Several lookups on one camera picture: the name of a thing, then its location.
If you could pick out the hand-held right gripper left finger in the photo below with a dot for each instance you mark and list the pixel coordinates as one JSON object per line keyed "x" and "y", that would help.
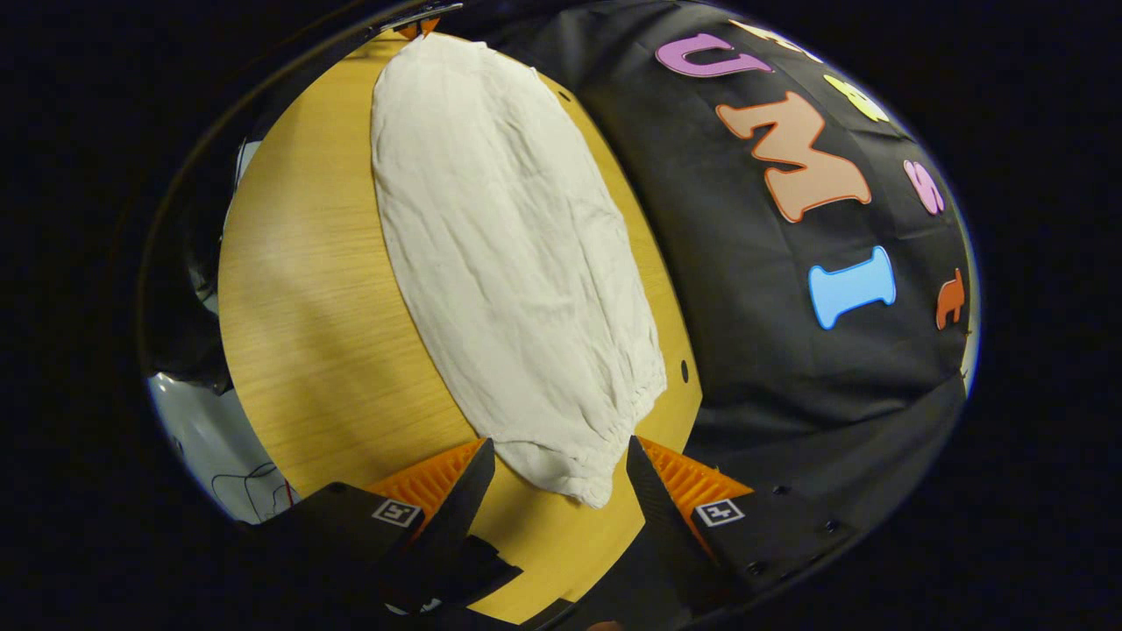
{"x": 465, "y": 504}

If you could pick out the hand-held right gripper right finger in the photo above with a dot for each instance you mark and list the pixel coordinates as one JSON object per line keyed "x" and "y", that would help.
{"x": 657, "y": 517}

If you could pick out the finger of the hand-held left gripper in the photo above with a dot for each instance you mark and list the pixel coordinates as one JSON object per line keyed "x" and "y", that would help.
{"x": 410, "y": 29}

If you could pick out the white jeans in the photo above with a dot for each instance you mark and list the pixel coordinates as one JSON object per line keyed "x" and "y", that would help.
{"x": 508, "y": 263}

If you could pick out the black backdrop cloth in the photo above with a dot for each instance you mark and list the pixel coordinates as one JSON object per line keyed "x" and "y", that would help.
{"x": 745, "y": 307}

